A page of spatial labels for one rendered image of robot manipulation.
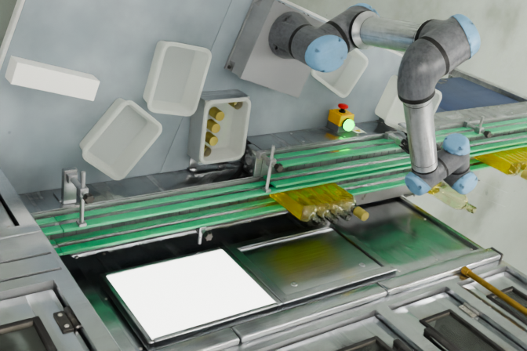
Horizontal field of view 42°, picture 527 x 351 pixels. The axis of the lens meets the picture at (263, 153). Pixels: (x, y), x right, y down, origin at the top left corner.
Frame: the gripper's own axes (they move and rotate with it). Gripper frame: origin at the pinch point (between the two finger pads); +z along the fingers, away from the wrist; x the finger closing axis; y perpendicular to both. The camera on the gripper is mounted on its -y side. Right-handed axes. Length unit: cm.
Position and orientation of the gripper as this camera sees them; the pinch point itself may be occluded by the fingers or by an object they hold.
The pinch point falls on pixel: (401, 127)
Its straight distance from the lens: 236.9
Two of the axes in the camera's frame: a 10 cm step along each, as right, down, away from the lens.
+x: -4.7, 8.2, 3.2
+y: -7.4, -1.7, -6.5
